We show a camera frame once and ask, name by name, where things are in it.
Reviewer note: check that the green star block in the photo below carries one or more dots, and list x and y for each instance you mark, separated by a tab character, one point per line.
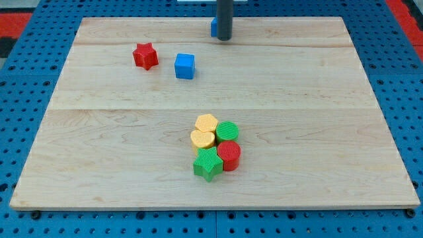
208	164

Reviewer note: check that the blue cube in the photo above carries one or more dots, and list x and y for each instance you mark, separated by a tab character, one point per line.
184	66

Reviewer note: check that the red star block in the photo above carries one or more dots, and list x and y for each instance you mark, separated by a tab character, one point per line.
145	56

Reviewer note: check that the yellow hexagon block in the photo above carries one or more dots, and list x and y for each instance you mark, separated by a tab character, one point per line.
206	123

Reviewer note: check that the green cylinder block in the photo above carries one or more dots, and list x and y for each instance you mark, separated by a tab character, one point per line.
227	131

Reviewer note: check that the yellow heart block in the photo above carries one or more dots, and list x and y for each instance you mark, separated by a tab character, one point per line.
201	140

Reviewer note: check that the red cylinder block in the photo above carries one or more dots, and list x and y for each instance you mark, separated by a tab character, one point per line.
230	153

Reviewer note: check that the wooden board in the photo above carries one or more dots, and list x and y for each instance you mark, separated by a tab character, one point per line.
117	137

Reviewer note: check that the blue block behind rod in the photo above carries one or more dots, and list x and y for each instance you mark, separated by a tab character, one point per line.
213	27

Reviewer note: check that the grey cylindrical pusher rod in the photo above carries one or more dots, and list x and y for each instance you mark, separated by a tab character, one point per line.
224	15

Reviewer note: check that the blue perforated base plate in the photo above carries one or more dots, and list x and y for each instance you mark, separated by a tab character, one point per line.
29	73

